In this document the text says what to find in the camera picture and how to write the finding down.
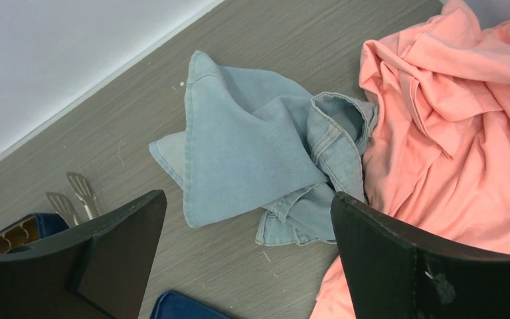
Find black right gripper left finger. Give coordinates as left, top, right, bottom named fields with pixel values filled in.
left=0, top=190, right=167, bottom=318

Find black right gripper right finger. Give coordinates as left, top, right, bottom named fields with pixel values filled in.
left=331, top=192, right=510, bottom=318

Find metal tongs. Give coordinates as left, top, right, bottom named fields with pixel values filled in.
left=45, top=171, right=100, bottom=227

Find blue chocolate tin box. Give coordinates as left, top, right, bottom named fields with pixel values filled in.
left=0, top=213, right=70, bottom=255

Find blue tin lid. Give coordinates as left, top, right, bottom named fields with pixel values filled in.
left=150, top=290, right=230, bottom=319

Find pink cloth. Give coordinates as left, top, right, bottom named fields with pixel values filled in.
left=309, top=0, right=510, bottom=319

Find light blue denim cloth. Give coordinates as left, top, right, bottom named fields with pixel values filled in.
left=149, top=51, right=378, bottom=246

